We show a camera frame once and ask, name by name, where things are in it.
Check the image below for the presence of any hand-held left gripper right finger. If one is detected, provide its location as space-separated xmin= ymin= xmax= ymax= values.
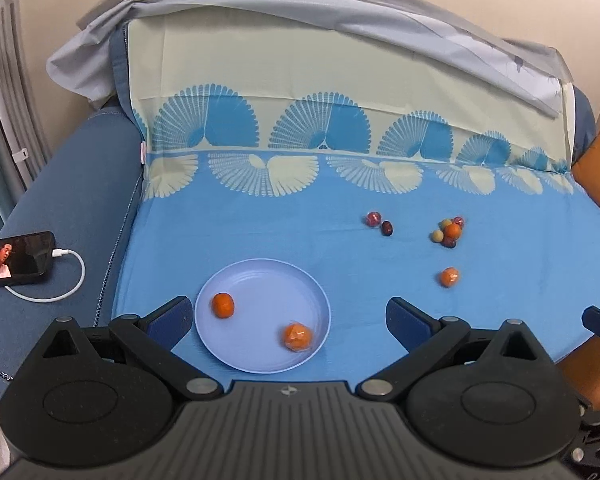
xmin=355 ymin=297 xmax=557 ymax=402

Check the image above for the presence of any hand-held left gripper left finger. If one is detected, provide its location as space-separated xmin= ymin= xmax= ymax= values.
xmin=17 ymin=296 xmax=221 ymax=402

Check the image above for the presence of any light blue plate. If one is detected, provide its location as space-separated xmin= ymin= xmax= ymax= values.
xmin=194 ymin=258 xmax=332 ymax=374

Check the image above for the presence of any blue patterned blanket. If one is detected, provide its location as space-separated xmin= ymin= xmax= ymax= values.
xmin=111 ymin=12 xmax=600 ymax=367

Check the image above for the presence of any black smartphone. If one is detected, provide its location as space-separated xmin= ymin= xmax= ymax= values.
xmin=0 ymin=231 xmax=57 ymax=291

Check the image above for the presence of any white metal rack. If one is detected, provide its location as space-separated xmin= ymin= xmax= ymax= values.
xmin=0 ymin=0 xmax=54 ymax=241

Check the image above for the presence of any grey bed sheet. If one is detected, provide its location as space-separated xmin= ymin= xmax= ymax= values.
xmin=46 ymin=0 xmax=576 ymax=121

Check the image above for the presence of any white charging cable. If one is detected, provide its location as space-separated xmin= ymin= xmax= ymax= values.
xmin=5 ymin=248 xmax=86 ymax=304

